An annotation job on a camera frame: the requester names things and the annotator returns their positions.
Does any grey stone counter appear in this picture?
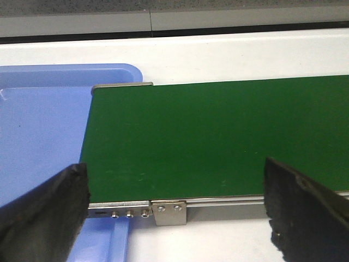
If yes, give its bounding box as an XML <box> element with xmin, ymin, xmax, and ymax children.
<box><xmin>1</xmin><ymin>1</ymin><xmax>348</xmax><ymax>37</ymax></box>

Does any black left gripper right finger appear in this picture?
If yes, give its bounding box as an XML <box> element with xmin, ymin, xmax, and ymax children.
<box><xmin>264</xmin><ymin>158</ymin><xmax>348</xmax><ymax>261</ymax></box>

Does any green conveyor belt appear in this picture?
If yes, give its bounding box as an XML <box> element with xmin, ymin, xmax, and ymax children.
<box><xmin>79</xmin><ymin>74</ymin><xmax>349</xmax><ymax>204</ymax></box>

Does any aluminium conveyor frame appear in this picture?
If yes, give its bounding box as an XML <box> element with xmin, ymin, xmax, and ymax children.
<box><xmin>87</xmin><ymin>81</ymin><xmax>349</xmax><ymax>227</ymax></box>

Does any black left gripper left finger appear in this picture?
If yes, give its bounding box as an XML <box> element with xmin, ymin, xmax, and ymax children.
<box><xmin>1</xmin><ymin>163</ymin><xmax>90</xmax><ymax>261</ymax></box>

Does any blue plastic tray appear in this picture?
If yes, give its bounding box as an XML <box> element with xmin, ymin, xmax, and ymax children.
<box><xmin>1</xmin><ymin>64</ymin><xmax>143</xmax><ymax>261</ymax></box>

